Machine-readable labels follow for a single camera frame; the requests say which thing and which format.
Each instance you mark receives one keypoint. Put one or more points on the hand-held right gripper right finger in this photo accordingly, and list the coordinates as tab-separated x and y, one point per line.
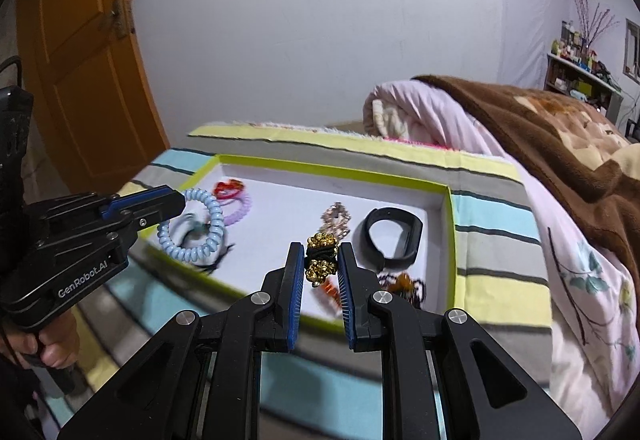
346	290

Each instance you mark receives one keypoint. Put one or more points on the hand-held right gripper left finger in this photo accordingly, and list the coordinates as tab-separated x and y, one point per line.
295	285

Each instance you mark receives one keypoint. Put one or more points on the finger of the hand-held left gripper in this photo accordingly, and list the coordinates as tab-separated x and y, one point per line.
135	200
160	212

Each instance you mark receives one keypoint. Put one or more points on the green cardboard box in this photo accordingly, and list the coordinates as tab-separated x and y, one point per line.
300	190

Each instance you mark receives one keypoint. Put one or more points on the person's left hand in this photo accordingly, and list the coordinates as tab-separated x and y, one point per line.
55	345

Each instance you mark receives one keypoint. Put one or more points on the black smart band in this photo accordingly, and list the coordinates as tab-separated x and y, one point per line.
412	245

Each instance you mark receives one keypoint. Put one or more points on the black box device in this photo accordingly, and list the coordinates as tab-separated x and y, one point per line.
15	135

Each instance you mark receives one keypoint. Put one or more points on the orange wooden door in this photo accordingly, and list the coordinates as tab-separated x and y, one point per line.
85	70

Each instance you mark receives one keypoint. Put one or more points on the metal door lock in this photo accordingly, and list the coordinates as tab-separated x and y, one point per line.
120	18

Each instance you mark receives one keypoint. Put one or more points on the pink floral quilt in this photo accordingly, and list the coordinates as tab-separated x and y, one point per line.
500	160

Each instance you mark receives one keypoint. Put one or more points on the brown plush blanket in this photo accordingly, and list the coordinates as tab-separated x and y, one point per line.
550	140

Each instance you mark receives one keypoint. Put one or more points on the row of shelf bottles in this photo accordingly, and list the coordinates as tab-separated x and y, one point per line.
575	50

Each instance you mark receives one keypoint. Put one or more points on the pink flower branches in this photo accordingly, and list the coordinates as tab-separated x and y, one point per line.
592	23

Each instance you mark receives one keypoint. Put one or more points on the window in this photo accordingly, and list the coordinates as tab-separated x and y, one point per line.
632	50

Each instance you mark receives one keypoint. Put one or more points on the white wall shelf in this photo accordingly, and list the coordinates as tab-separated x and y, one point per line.
575	80

